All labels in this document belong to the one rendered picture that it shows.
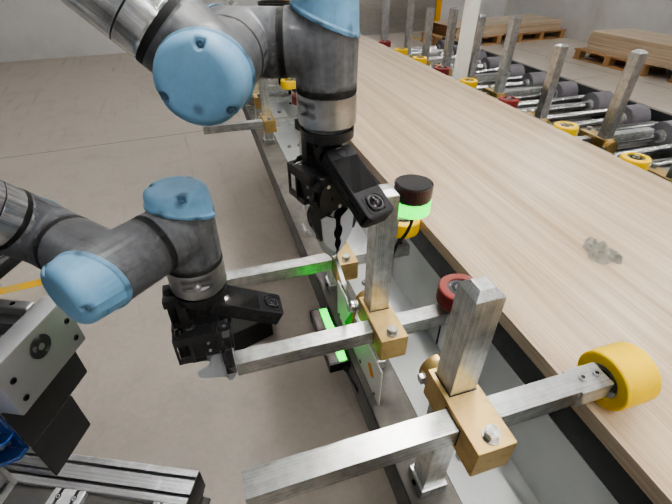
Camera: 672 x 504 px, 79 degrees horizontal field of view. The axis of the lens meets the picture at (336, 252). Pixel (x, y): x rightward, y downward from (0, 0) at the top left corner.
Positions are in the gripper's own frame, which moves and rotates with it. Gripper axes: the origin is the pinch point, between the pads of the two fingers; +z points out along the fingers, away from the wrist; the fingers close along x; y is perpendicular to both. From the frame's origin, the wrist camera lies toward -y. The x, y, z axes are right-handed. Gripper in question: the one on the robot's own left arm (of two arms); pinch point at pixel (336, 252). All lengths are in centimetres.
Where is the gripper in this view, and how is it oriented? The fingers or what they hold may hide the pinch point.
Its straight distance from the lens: 64.5
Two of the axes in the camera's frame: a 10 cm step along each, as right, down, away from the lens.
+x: -7.9, 3.8, -4.8
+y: -6.2, -5.0, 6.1
